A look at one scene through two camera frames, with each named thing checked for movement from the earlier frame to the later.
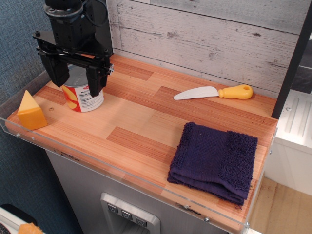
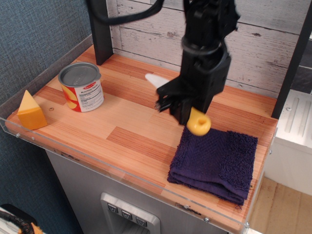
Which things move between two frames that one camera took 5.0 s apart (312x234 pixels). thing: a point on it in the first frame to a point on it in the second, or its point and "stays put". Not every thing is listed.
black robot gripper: x=73 y=40 to x=204 y=67
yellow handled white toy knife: x=241 y=91 to x=198 y=123
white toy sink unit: x=289 y=161 stays put
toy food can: x=77 y=91 stays put
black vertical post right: x=302 y=40 stays put
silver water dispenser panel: x=126 y=217 stays put
